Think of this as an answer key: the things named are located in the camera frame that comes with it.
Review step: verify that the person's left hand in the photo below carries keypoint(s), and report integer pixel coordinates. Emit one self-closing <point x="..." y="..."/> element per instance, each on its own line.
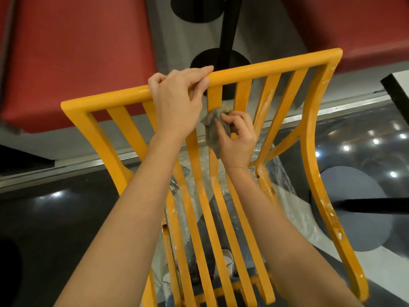
<point x="174" y="103"/>

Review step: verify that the person's right hand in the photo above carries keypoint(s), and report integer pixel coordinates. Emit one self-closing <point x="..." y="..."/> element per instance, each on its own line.
<point x="238" y="147"/>

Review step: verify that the person's right thumb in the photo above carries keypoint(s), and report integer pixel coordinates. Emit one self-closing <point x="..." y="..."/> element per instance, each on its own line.
<point x="222" y="127"/>

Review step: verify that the person's left thumb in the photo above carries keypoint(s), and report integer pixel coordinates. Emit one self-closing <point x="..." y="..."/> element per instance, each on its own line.
<point x="200" y="88"/>

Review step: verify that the grey cleaning cloth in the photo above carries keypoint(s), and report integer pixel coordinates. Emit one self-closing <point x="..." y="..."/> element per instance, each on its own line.
<point x="211" y="131"/>

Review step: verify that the yellow slatted chair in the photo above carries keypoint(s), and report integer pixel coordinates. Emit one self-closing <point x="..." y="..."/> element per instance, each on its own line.
<point x="313" y="131"/>

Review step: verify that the person's left forearm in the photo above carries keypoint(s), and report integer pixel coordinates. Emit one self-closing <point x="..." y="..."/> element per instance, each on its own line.
<point x="127" y="226"/>

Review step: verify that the person's right forearm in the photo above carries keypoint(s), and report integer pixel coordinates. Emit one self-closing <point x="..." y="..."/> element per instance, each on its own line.
<point x="287" y="239"/>

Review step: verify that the black round table base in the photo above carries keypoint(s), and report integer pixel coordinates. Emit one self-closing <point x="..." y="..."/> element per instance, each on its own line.
<point x="195" y="7"/>
<point x="203" y="59"/>

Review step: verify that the black table pole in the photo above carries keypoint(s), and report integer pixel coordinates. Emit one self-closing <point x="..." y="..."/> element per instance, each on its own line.
<point x="374" y="206"/>
<point x="227" y="31"/>

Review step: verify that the clear plastic sheet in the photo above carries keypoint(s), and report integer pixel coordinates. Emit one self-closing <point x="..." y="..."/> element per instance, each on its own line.
<point x="289" y="188"/>

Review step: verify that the person's dark trousers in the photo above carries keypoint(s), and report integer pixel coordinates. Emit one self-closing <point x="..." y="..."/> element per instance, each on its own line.
<point x="204" y="228"/>

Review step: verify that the red bench seat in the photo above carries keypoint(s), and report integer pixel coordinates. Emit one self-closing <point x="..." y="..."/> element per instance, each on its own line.
<point x="358" y="25"/>
<point x="73" y="54"/>

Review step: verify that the white shoe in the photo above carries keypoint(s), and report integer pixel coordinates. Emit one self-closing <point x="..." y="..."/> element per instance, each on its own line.
<point x="166" y="279"/>
<point x="227" y="262"/>

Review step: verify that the grey round table base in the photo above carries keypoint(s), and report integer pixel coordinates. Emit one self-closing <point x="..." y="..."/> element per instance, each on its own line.
<point x="354" y="233"/>

